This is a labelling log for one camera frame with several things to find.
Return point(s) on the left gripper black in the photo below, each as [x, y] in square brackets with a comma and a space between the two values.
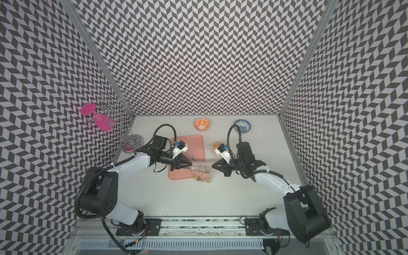
[178, 160]

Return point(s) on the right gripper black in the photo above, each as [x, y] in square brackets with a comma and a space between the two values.
[224, 167]

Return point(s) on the clear resealable bag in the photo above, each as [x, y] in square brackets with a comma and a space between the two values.
[213, 147]

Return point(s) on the pink plastic tray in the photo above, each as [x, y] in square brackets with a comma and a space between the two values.
[196, 148]

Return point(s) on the clear bag with pink contents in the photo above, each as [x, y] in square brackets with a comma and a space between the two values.
[202, 171]

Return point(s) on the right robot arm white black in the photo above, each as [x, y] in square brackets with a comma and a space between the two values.
[298, 210]

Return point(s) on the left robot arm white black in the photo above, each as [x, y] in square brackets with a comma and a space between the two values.
[98, 194]

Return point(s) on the blue patterned bowl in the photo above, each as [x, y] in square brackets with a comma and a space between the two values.
[244, 125]

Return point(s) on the orange patterned bowl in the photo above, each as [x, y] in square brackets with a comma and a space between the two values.
[201, 124]

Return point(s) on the pink stemmed glass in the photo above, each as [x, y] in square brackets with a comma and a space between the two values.
[98, 120]

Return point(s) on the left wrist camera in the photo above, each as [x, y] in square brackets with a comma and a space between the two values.
[179, 147]

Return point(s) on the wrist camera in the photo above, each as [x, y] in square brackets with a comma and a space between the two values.
[223, 151]
[179, 147]

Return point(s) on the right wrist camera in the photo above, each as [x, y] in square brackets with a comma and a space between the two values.
[223, 151]

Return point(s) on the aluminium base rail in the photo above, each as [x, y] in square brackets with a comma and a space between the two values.
[214, 235]

